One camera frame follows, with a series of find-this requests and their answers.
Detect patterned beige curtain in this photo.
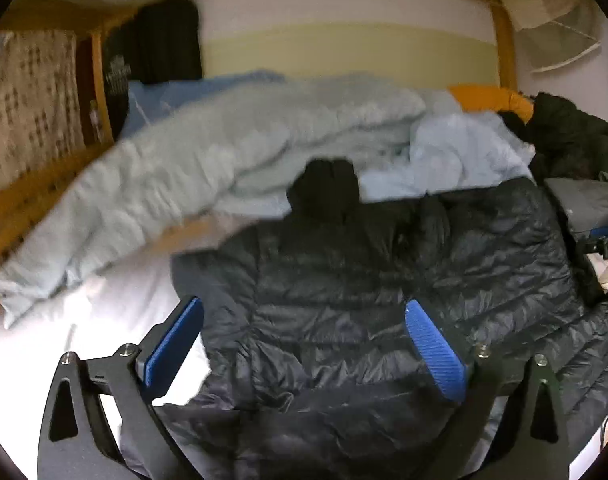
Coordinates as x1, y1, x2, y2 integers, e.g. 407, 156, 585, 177
0, 27, 87, 201

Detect dark hanging clothes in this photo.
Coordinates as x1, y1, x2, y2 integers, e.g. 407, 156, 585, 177
101, 0, 204, 138

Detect grey folded jacket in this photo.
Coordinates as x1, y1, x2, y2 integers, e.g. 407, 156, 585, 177
543, 172, 608, 236

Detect blue pillow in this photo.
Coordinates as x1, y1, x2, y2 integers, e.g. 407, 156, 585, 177
119, 70, 285, 138

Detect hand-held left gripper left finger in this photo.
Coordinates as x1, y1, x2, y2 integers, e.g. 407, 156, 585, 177
36, 296, 206, 480

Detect wooden bed frame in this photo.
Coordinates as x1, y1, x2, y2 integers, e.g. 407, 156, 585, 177
0, 0, 517, 311

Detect black puffer jacket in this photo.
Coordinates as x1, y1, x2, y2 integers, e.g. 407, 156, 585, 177
119, 157, 608, 480

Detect black padded coat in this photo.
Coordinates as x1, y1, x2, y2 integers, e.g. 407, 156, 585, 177
499, 91, 608, 186

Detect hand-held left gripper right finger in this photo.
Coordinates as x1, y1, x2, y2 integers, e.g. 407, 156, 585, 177
405, 299, 571, 480

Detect orange pillow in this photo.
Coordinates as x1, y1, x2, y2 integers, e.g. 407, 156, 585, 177
448, 84, 535, 123

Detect light grey duvet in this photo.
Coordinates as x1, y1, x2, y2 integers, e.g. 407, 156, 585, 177
0, 74, 460, 328

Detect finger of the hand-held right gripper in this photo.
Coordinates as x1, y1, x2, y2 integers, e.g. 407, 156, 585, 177
574, 227, 608, 257

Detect light blue blanket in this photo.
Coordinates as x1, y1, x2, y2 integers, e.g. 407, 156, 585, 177
359, 110, 535, 203

